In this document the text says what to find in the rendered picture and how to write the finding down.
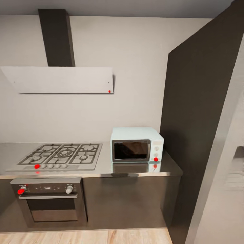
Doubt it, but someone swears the microwave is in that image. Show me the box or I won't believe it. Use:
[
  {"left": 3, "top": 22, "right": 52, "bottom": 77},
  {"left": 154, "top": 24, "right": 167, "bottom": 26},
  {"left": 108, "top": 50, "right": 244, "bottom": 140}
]
[{"left": 110, "top": 127, "right": 164, "bottom": 162}]

